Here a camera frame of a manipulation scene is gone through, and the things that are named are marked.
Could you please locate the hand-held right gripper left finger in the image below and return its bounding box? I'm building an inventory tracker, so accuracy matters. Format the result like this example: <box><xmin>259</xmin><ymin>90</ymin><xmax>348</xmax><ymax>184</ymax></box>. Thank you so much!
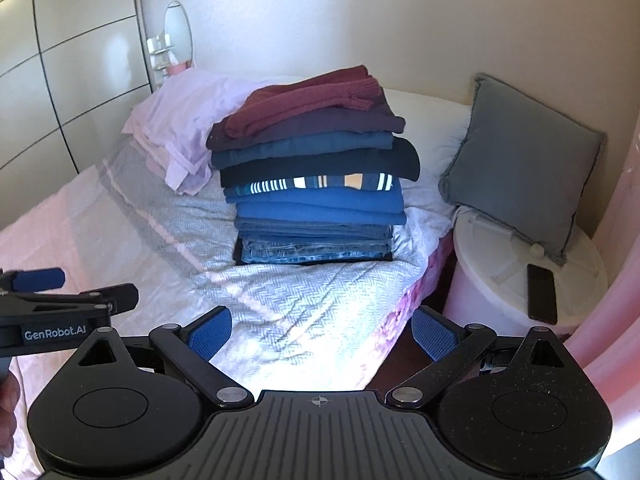
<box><xmin>65</xmin><ymin>306</ymin><xmax>255</xmax><ymax>409</ymax></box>

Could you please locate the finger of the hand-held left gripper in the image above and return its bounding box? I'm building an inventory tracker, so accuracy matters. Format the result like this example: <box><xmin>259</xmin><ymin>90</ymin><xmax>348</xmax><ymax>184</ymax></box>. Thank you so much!
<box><xmin>15</xmin><ymin>282</ymin><xmax>140</xmax><ymax>317</ymax></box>
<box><xmin>0</xmin><ymin>267</ymin><xmax>67</xmax><ymax>293</ymax></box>

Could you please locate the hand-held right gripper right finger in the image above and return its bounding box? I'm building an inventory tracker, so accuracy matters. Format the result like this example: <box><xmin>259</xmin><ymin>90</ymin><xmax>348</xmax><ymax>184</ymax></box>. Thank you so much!
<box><xmin>386</xmin><ymin>305</ymin><xmax>576</xmax><ymax>408</ymax></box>

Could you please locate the maroon knit sweater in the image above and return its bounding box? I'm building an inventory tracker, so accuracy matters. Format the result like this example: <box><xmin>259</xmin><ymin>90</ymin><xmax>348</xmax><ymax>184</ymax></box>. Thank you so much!
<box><xmin>223</xmin><ymin>64</ymin><xmax>387</xmax><ymax>139</ymax></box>

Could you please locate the stack of folded clothes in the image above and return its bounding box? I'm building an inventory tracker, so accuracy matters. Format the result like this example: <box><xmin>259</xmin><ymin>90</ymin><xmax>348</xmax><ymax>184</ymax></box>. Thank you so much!
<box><xmin>206</xmin><ymin>102</ymin><xmax>422</xmax><ymax>267</ymax></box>

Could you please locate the person's left hand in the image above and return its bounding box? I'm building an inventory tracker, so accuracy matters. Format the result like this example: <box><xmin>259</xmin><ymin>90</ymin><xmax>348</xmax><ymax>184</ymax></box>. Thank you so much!
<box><xmin>0</xmin><ymin>371</ymin><xmax>23</xmax><ymax>458</ymax></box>

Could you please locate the pink floral bed sheet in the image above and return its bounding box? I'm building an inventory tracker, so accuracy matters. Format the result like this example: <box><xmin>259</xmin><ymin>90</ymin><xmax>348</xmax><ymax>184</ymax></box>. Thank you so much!
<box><xmin>370</xmin><ymin>232</ymin><xmax>456</xmax><ymax>356</ymax></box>

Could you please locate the white round side table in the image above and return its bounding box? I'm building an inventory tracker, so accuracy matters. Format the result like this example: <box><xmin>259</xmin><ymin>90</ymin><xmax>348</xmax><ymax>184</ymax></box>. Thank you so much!
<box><xmin>442</xmin><ymin>205</ymin><xmax>611</xmax><ymax>336</ymax></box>

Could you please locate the black smartphone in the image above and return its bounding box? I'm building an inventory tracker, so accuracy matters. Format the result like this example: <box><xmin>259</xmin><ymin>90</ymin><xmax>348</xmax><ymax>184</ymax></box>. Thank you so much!
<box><xmin>526</xmin><ymin>262</ymin><xmax>559</xmax><ymax>326</ymax></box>

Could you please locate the grey cushion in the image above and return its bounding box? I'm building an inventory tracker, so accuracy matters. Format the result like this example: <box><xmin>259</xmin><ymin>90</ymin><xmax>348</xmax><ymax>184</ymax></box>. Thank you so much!
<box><xmin>439</xmin><ymin>72</ymin><xmax>608</xmax><ymax>267</ymax></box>

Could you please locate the white wardrobe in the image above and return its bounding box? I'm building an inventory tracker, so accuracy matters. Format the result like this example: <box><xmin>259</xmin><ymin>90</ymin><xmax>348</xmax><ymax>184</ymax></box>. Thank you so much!
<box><xmin>0</xmin><ymin>0</ymin><xmax>153</xmax><ymax>231</ymax></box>

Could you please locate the white pillow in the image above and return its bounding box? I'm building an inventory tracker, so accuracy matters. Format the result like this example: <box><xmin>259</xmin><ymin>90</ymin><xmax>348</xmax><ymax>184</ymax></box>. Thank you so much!
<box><xmin>382</xmin><ymin>87</ymin><xmax>473</xmax><ymax>241</ymax></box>

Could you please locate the oval wall mirror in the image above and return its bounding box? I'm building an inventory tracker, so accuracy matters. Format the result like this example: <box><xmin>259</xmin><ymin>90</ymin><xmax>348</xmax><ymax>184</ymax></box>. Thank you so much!
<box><xmin>164</xmin><ymin>1</ymin><xmax>194</xmax><ymax>72</ymax></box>

